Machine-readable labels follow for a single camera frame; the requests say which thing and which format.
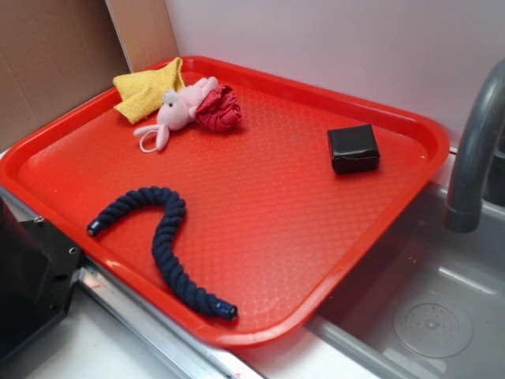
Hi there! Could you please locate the dark blue twisted rope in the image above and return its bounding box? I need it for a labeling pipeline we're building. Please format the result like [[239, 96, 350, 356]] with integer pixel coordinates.
[[86, 186, 239, 322]]

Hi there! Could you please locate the grey sink basin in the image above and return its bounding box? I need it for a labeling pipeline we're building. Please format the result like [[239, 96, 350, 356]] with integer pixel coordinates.
[[252, 181, 505, 379]]

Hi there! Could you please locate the red crumpled fabric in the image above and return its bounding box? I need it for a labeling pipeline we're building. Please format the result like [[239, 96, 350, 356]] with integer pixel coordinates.
[[195, 84, 245, 133]]

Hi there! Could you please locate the wooden board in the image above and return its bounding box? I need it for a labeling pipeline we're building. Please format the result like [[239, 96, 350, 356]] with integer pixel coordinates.
[[106, 0, 178, 72]]

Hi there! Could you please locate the brown cardboard panel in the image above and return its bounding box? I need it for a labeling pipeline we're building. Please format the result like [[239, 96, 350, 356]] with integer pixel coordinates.
[[1, 1, 129, 150]]

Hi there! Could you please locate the grey faucet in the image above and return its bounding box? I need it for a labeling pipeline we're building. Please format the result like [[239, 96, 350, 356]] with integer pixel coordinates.
[[444, 60, 504, 233]]

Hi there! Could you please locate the black box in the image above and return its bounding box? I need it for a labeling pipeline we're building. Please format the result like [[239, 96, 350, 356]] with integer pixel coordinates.
[[327, 124, 380, 174]]

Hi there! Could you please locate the red plastic tray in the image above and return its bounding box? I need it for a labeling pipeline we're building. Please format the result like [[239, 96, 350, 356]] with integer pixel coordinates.
[[1, 56, 449, 347]]

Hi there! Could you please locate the yellow cloth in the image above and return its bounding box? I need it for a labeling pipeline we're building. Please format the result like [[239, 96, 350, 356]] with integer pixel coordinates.
[[112, 57, 185, 124]]

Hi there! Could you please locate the pink plush toy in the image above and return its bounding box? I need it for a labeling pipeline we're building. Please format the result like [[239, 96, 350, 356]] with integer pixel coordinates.
[[133, 77, 219, 153]]

